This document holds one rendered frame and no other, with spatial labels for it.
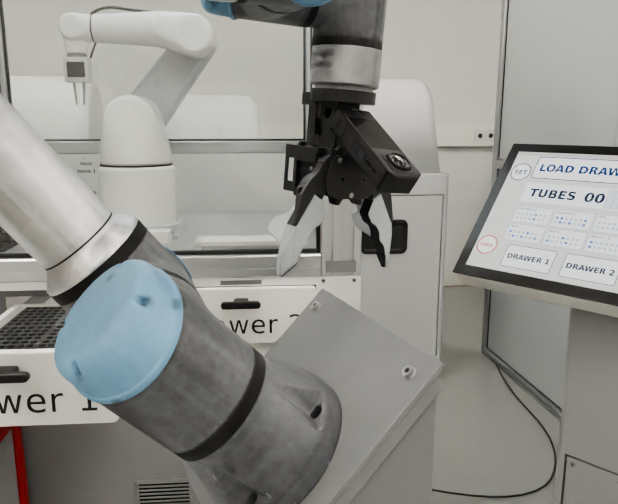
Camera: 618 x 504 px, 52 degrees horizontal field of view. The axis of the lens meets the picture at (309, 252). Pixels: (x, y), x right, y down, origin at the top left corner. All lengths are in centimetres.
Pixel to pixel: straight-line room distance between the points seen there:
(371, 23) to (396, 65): 392
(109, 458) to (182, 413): 89
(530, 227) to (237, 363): 79
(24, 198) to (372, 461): 39
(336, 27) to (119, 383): 40
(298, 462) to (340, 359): 13
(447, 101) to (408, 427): 422
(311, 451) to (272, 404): 5
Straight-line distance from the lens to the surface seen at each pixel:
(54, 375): 97
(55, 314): 124
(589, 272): 114
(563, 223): 121
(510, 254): 121
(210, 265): 122
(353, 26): 67
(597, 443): 132
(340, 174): 67
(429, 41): 469
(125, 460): 142
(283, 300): 122
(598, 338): 125
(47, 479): 147
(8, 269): 131
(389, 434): 56
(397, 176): 61
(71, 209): 63
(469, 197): 482
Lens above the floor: 125
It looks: 12 degrees down
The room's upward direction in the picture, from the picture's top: straight up
